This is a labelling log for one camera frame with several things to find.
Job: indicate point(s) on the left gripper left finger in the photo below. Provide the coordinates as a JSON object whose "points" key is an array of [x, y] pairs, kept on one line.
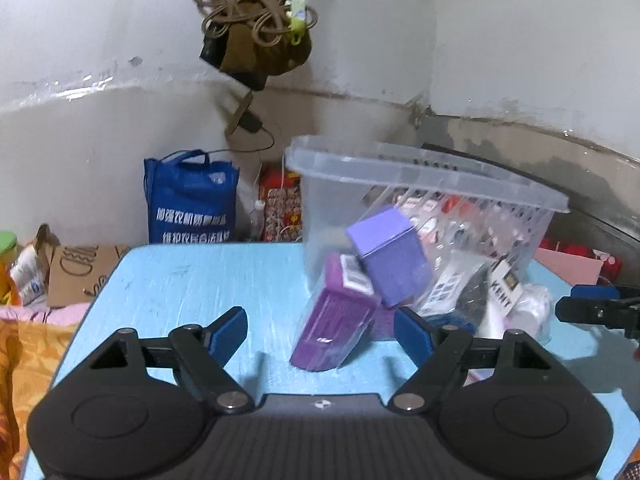
{"points": [[141, 403]]}

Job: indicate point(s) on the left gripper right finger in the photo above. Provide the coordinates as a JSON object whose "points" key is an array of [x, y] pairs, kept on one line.
{"points": [[499, 403]]}

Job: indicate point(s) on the white Kent cigarette box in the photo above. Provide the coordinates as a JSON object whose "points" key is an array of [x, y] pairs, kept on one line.
{"points": [[504, 291]]}

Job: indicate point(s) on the white blue patterned box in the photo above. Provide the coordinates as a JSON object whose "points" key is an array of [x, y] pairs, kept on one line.
{"points": [[455, 275]]}

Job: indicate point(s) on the purple box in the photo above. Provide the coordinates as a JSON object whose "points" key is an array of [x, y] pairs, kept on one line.
{"points": [[340, 310], [391, 253]]}

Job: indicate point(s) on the purple box top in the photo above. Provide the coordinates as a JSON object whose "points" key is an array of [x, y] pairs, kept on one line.
{"points": [[391, 253]]}

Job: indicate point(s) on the clear bag white item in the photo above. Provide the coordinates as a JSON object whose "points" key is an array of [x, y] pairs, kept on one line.
{"points": [[533, 312]]}

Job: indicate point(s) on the blue white medicine box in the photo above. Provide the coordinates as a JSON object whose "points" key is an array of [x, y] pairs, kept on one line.
{"points": [[453, 318]]}

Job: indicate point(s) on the red plaid blanket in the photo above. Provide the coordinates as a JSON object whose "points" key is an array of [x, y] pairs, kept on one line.
{"points": [[611, 264]]}

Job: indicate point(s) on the dark wooden headboard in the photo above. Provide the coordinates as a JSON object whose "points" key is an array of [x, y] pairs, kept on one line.
{"points": [[604, 208]]}

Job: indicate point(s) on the orange patterned bedsheet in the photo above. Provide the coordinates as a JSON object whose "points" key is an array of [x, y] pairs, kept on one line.
{"points": [[33, 343]]}

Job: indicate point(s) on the brown cardboard box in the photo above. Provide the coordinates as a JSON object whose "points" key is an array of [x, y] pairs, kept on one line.
{"points": [[74, 274]]}

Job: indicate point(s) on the green lidded yellow box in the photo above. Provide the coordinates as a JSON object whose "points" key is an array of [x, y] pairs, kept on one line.
{"points": [[9, 247]]}

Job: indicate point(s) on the clear plastic perforated basket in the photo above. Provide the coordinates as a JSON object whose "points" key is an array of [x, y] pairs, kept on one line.
{"points": [[455, 203]]}

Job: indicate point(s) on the blue nonwoven tote bag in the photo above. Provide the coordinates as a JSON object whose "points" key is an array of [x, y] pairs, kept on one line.
{"points": [[190, 198]]}

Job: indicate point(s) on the red yellow gift box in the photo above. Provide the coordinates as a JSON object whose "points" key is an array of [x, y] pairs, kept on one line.
{"points": [[279, 189]]}

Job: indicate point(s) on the brown hanging bag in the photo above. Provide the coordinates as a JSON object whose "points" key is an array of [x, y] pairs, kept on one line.
{"points": [[254, 40]]}

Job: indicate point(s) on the black power adapter with cable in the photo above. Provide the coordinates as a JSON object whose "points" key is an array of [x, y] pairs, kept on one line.
{"points": [[245, 119]]}

